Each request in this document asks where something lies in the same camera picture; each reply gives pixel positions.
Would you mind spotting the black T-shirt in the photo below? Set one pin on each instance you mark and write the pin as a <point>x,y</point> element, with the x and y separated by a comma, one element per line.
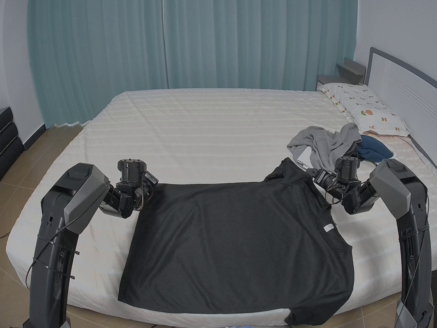
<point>232,244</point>

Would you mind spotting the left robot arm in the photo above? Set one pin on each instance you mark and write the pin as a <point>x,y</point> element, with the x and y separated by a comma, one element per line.
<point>78,196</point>

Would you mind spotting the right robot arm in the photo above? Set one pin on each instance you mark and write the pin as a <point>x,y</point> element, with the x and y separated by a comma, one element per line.
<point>392,186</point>

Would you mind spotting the bed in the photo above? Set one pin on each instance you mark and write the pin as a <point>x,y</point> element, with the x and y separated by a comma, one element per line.
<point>205,132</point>

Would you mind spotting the pile of clothes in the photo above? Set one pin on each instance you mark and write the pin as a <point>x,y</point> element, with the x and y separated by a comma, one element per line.
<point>324,142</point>

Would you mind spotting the blue-green curtain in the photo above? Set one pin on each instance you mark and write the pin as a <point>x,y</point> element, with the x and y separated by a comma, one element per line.
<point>102,46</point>
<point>256,32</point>

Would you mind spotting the white printed pillow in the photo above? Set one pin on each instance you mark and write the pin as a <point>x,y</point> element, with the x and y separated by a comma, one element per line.
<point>368,111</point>

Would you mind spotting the grey bedside table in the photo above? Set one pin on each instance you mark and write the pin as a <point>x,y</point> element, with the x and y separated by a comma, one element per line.
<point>351,68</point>

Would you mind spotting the black chest of drawers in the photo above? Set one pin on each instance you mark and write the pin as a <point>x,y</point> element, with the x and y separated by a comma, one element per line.
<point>8,138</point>

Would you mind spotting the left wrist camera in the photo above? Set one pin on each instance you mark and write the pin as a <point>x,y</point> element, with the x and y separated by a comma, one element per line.
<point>151,178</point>

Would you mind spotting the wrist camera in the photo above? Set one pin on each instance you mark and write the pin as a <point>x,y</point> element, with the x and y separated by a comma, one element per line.
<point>324,177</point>
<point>151,178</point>

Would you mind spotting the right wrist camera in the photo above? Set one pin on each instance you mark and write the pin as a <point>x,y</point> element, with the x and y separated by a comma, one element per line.
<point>324,177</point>

